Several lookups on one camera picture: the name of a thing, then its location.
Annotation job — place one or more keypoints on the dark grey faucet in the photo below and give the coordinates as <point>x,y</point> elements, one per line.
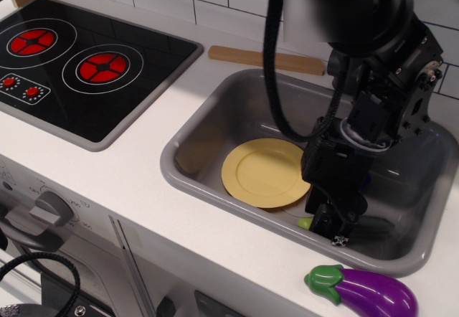
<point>384,36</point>

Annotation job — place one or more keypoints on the green handled grey spatula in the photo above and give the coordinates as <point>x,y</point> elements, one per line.
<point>305,222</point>

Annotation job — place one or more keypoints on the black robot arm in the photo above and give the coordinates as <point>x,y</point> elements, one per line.
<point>367,112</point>

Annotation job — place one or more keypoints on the purple toy eggplant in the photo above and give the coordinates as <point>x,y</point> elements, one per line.
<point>364,292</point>

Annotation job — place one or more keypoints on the yellow round plate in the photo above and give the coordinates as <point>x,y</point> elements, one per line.
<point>265,173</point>

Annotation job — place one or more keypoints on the grey plastic sink basin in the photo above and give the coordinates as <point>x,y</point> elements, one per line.
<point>406,195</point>

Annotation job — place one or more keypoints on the grey oven knob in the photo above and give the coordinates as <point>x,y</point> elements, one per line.
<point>51,209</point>

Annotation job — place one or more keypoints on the blue toy grapes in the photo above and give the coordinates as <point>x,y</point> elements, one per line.
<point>367,180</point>

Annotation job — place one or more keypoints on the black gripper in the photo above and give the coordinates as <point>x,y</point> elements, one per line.
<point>336,172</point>

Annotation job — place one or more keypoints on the wooden block strip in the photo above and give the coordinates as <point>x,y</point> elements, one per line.
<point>287,62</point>

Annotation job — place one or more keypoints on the black toy stovetop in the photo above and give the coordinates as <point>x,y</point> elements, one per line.
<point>83,76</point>

